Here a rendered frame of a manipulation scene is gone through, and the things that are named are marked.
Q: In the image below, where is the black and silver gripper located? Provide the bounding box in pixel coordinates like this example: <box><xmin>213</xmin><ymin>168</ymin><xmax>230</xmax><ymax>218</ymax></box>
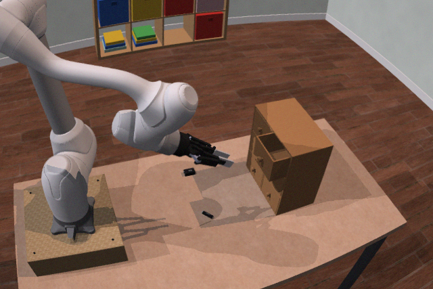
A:
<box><xmin>173</xmin><ymin>132</ymin><xmax>234</xmax><ymax>168</ymax></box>

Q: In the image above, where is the brown wooden chest of drawers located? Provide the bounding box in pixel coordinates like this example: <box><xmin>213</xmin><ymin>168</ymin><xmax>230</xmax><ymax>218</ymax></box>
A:
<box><xmin>254</xmin><ymin>98</ymin><xmax>334</xmax><ymax>216</ymax></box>

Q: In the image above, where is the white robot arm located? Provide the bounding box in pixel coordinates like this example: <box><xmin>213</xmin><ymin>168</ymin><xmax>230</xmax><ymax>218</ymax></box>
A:
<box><xmin>0</xmin><ymin>0</ymin><xmax>198</xmax><ymax>242</ymax></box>

